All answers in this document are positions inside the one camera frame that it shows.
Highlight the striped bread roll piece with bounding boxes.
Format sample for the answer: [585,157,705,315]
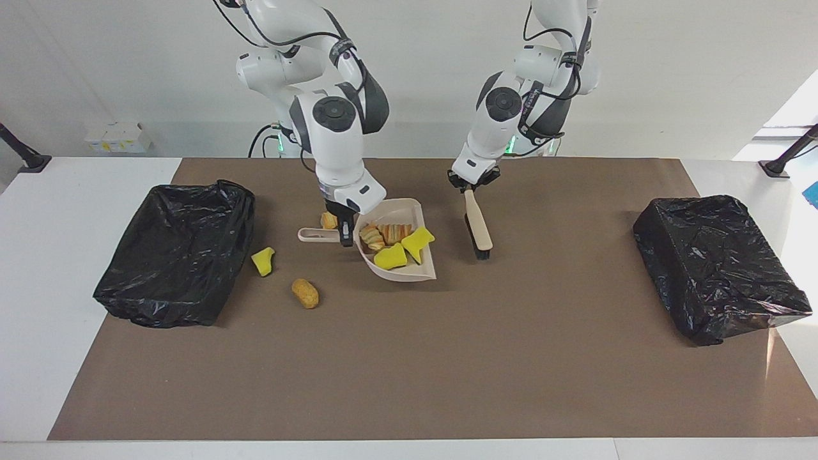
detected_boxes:
[359,223,386,252]

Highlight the beige hand brush black bristles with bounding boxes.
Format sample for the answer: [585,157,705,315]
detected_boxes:
[463,187,493,261]

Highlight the pale yellow crust piece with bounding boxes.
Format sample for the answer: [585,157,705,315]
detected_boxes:
[378,223,413,245]

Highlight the beige plastic dustpan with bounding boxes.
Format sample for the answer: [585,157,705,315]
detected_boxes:
[298,198,438,282]

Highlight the black bag-lined trash bin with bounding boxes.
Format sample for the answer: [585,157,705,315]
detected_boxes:
[93,180,256,329]
[633,195,814,347]

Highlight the brown breaded nugget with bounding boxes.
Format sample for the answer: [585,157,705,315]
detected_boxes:
[291,278,320,309]

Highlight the brown table mat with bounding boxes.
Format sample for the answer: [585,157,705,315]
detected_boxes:
[48,158,818,441]

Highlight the white socket box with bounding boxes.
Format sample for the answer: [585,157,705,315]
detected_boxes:
[84,121,154,154]

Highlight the black base power cable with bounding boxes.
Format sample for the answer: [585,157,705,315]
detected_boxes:
[248,123,282,158]

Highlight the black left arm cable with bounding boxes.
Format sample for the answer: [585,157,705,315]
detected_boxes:
[521,0,592,138]

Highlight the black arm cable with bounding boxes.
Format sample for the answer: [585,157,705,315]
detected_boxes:
[217,0,368,90]
[521,0,592,138]

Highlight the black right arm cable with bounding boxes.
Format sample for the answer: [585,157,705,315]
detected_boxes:
[217,0,368,90]

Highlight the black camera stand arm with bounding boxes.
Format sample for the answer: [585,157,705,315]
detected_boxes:
[0,123,52,174]
[759,123,818,178]

